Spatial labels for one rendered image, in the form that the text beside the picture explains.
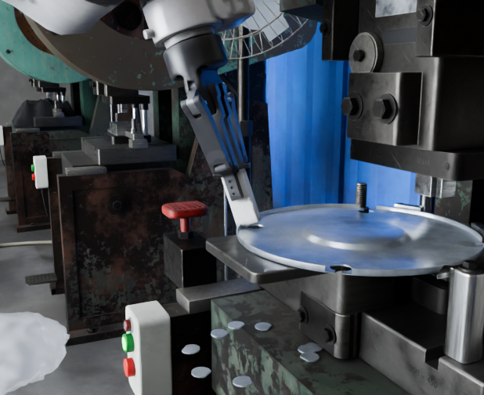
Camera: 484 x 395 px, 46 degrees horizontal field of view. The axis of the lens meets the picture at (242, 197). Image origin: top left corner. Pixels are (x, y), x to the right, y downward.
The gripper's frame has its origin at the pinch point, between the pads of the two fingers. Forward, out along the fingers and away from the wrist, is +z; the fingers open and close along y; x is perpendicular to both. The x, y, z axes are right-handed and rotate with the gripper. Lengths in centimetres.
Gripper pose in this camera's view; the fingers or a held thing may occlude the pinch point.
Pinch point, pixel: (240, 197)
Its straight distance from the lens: 72.3
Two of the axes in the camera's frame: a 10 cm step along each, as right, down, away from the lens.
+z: 3.1, 9.5, 1.1
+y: -3.0, 2.0, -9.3
